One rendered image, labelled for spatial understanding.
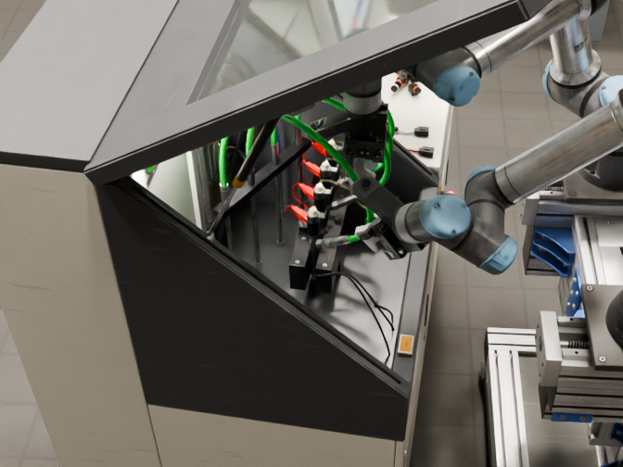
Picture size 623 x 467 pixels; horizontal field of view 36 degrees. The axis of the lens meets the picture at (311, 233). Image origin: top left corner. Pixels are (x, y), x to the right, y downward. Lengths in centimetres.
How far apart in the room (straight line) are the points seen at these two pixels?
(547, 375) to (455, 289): 145
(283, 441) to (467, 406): 109
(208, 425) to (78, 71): 84
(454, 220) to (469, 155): 242
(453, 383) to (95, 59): 176
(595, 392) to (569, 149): 63
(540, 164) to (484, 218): 13
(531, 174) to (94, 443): 126
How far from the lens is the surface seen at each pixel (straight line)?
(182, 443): 231
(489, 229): 171
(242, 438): 223
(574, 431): 292
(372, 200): 181
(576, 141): 171
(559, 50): 225
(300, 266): 219
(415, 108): 264
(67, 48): 201
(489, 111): 431
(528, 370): 303
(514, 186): 176
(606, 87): 229
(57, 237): 188
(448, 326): 338
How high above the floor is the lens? 256
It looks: 44 degrees down
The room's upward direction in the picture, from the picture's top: 2 degrees counter-clockwise
